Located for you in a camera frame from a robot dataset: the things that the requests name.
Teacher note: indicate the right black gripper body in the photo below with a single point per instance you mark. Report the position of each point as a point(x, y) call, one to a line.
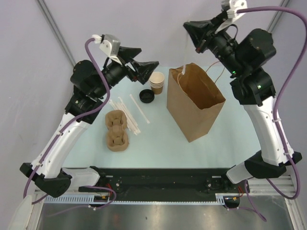
point(221, 44)

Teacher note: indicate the stack of black lids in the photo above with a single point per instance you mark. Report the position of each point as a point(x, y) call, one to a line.
point(146, 96)

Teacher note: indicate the pulp cup carrier tray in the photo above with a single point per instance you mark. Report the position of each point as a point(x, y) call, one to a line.
point(116, 138)

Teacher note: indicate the white slotted cable duct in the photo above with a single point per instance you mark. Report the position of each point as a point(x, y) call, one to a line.
point(97, 199)

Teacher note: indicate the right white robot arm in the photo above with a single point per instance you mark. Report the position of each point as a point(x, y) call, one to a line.
point(254, 90)

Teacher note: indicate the aluminium frame post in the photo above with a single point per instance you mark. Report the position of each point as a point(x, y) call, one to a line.
point(277, 16)
point(56, 31)

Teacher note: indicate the aluminium frame post left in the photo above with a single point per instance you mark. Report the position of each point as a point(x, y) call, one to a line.
point(56, 31)

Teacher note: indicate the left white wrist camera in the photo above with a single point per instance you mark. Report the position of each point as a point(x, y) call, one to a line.
point(109, 44)

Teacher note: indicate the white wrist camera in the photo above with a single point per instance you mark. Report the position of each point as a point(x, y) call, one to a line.
point(231, 7)
point(109, 44)

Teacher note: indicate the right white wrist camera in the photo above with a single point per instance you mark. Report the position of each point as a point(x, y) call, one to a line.
point(231, 7)

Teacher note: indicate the bundle of wrapped straws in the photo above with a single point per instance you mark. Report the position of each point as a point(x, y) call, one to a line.
point(131, 122)

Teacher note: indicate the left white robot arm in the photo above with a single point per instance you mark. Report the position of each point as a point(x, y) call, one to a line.
point(90, 87)

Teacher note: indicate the aluminium frame post right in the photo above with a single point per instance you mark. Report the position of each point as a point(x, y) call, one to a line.
point(277, 16)

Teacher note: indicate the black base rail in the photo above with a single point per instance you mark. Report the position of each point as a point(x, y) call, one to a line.
point(164, 182)

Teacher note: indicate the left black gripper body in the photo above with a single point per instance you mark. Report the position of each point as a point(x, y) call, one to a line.
point(128, 72)

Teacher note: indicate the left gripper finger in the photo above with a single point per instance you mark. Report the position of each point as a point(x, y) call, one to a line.
point(126, 54)
point(143, 70)

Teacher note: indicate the brown paper bag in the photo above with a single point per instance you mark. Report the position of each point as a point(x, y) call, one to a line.
point(193, 100)

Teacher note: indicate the stack of paper cups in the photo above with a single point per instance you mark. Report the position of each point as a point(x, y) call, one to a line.
point(156, 82)

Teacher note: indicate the single paper straw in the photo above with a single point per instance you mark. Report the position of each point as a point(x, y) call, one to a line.
point(141, 111)

